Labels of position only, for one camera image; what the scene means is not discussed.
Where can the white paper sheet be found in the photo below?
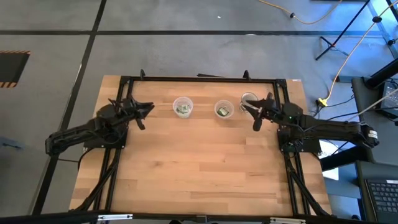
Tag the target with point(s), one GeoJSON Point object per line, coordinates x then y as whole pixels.
{"type": "Point", "coordinates": [331, 149]}

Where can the black laptop keyboard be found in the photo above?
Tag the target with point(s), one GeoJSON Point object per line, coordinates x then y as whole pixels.
{"type": "Point", "coordinates": [384, 199]}

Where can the black beam centre mount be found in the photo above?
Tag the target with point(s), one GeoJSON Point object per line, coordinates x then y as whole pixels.
{"type": "Point", "coordinates": [201, 219]}

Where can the black orange-striped floor hatch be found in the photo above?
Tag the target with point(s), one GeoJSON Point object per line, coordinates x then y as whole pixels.
{"type": "Point", "coordinates": [11, 68]}

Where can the silver beam bracket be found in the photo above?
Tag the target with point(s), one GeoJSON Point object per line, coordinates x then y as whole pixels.
{"type": "Point", "coordinates": [115, 217]}
{"type": "Point", "coordinates": [287, 221]}

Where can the dark desk device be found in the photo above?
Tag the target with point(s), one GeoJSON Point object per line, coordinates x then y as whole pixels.
{"type": "Point", "coordinates": [390, 99]}

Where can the black aluminium table frame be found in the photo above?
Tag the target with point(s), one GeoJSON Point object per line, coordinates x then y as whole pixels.
{"type": "Point", "coordinates": [202, 79]}

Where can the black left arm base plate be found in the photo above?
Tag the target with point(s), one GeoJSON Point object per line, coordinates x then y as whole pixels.
{"type": "Point", "coordinates": [105, 144]}

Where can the grey metal stand leg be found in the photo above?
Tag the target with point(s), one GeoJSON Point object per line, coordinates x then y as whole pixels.
{"type": "Point", "coordinates": [385, 31]}

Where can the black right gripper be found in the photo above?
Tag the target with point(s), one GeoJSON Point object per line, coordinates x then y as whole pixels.
{"type": "Point", "coordinates": [284, 112]}

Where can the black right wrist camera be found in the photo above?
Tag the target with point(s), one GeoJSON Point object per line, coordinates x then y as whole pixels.
{"type": "Point", "coordinates": [257, 125]}

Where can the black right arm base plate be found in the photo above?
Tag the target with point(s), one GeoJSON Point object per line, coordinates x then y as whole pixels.
{"type": "Point", "coordinates": [311, 148]}

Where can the black pole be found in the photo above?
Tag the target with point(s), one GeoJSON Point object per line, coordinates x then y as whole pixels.
{"type": "Point", "coordinates": [381, 74]}

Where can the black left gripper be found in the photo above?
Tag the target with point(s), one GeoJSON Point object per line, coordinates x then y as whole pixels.
{"type": "Point", "coordinates": [126, 110]}

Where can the pale green sweetener packet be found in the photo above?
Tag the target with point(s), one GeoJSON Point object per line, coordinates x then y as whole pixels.
{"type": "Point", "coordinates": [183, 109]}

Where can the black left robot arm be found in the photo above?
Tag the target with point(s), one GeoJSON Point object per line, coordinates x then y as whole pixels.
{"type": "Point", "coordinates": [77, 132]}

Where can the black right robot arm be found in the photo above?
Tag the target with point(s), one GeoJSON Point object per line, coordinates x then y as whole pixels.
{"type": "Point", "coordinates": [335, 129]}

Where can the black desk bar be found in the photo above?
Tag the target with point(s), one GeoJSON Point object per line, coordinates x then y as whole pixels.
{"type": "Point", "coordinates": [342, 158]}

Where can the black tripod stand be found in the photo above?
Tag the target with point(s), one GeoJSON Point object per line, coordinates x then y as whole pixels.
{"type": "Point", "coordinates": [332, 45]}

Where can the short clear plastic cup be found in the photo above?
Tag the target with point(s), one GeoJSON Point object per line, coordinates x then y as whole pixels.
{"type": "Point", "coordinates": [228, 104]}

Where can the tall clear plastic cup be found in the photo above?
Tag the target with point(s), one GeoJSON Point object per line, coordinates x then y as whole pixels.
{"type": "Point", "coordinates": [183, 101]}

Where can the blue white patterned mug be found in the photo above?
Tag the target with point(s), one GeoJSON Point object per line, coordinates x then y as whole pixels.
{"type": "Point", "coordinates": [248, 96]}

